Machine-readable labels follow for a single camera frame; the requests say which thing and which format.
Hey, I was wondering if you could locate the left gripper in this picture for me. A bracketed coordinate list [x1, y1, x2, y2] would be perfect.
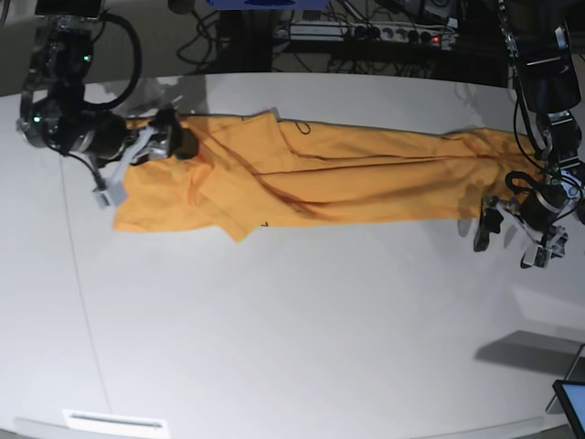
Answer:
[473, 187, 569, 269]

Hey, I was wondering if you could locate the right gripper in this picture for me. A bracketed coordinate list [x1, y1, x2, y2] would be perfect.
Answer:
[68, 109, 199, 167]

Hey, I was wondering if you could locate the orange T-shirt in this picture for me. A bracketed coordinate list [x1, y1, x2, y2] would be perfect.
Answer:
[113, 112, 537, 241]

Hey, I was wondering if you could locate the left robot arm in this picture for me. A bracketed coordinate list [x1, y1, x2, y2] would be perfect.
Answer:
[473, 1, 584, 269]

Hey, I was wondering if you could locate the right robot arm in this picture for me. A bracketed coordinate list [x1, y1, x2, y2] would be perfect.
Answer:
[17, 1, 143, 167]

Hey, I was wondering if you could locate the white power strip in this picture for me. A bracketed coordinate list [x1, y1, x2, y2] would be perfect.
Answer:
[274, 20, 459, 49]

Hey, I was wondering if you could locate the tablet on stand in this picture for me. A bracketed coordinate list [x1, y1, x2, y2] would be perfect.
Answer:
[546, 344, 584, 439]

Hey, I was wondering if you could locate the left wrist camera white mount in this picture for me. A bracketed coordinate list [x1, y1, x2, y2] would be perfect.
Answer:
[498, 198, 568, 269]

